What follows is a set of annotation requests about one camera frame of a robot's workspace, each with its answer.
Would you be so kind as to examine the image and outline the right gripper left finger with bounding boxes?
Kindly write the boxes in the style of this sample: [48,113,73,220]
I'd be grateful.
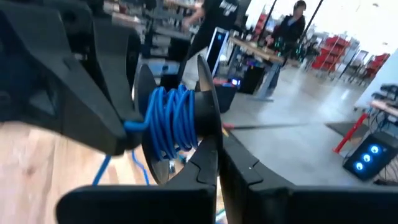
[55,136,219,224]

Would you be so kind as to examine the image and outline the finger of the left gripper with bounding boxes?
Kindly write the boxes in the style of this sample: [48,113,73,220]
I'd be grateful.
[0,5,129,157]
[92,17,144,151]

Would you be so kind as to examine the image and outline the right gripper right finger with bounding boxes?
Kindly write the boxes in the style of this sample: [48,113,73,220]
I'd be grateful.
[218,130,398,224]

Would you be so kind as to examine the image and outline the long blue cable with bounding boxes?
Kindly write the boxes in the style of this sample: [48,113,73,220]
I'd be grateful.
[91,83,199,187]

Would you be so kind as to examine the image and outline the black plastic cable spool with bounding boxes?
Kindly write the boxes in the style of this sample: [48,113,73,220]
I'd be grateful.
[133,54,224,187]

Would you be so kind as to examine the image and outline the red table leg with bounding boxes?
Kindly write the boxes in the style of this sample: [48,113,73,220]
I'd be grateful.
[333,111,370,154]

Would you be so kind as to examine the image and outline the black computer blue fans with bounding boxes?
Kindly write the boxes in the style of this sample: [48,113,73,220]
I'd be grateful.
[343,132,398,182]

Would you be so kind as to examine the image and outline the black crate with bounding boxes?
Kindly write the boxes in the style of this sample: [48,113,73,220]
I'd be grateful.
[213,77,239,114]

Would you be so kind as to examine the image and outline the black computer tower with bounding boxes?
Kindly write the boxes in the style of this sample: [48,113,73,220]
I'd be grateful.
[238,64,267,96]

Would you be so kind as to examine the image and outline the wooden desk grey legs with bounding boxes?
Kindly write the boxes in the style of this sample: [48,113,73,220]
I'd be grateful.
[228,36,301,103]

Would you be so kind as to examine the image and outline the wooden table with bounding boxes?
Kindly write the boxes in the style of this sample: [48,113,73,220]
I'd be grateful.
[369,99,398,118]

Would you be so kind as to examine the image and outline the red storage bin rack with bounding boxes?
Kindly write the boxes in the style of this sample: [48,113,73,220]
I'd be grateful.
[312,35,352,72]
[363,52,391,78]

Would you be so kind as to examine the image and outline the black metal frame rig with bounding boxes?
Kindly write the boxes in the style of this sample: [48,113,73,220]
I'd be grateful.
[257,0,325,47]

